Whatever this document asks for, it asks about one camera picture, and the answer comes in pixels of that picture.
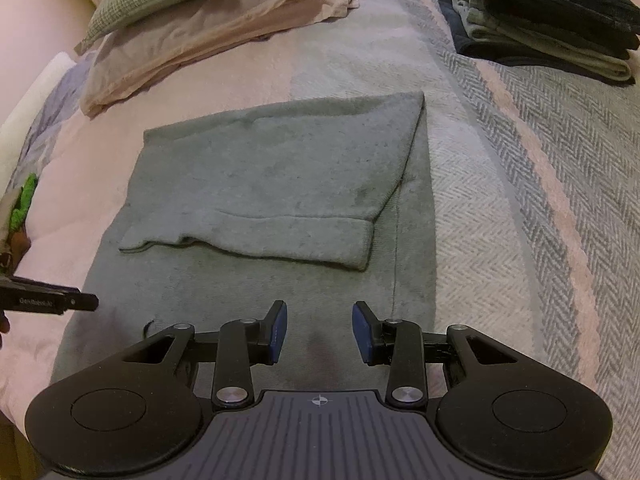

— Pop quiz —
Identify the dark navy bottom garment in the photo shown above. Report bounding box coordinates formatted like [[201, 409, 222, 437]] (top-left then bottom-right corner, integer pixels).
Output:
[[438, 0, 634, 86]]

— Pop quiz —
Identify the grey-green towel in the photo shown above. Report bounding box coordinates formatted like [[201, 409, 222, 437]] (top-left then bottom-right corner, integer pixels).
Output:
[[53, 90, 436, 390]]

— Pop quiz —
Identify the black folded garment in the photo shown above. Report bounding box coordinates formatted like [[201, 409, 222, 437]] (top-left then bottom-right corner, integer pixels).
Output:
[[476, 0, 639, 51]]

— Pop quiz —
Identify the folded pink-beige blanket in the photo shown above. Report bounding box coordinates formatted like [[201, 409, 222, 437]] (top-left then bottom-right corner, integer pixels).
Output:
[[80, 0, 359, 117]]

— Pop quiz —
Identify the brown object beside bed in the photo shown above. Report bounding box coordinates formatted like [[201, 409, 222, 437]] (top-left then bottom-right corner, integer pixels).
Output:
[[0, 194, 33, 281]]

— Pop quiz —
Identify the green toy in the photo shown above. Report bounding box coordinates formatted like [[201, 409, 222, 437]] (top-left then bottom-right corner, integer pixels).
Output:
[[9, 172, 38, 234]]

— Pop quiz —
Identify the white lavender pillow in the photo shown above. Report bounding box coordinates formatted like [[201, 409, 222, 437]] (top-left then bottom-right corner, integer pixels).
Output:
[[1, 52, 94, 193]]

